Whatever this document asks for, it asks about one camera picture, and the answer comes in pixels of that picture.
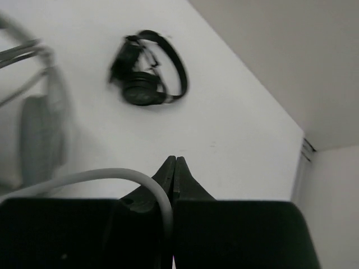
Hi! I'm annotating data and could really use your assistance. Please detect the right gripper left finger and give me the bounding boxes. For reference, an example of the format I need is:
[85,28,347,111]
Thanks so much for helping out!
[0,155,176,269]

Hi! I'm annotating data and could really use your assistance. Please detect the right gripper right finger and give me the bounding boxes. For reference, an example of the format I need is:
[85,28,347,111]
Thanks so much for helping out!
[173,157,320,268]

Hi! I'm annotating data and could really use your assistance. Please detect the grey headphone cable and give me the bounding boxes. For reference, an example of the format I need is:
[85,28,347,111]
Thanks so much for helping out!
[0,167,174,247]

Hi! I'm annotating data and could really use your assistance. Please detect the small black headphones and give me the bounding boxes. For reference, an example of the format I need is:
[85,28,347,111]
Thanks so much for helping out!
[107,30,189,106]

